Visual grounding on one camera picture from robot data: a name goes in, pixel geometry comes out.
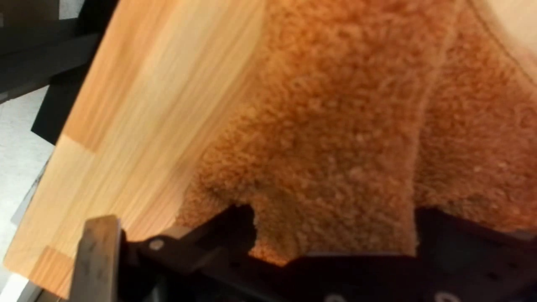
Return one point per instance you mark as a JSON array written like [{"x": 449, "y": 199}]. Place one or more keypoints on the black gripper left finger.
[{"x": 223, "y": 236}]

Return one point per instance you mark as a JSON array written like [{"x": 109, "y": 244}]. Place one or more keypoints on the orange terry cloth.
[{"x": 345, "y": 112}]

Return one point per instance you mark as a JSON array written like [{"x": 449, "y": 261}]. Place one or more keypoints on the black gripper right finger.
[{"x": 474, "y": 257}]

